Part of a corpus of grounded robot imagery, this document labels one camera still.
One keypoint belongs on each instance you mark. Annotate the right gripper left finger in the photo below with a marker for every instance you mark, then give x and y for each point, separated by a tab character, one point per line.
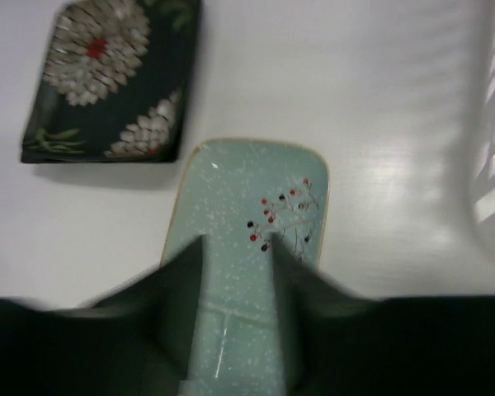
136	341

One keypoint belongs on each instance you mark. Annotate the white plastic dish rack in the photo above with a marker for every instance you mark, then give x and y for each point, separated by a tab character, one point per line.
481	128

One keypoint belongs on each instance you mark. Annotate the light green speckled plate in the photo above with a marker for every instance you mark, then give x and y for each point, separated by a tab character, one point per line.
237	193

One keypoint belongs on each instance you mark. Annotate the black floral square plate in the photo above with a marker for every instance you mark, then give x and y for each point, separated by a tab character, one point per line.
115	83

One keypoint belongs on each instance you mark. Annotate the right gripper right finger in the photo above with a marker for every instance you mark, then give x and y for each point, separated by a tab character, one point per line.
333	343

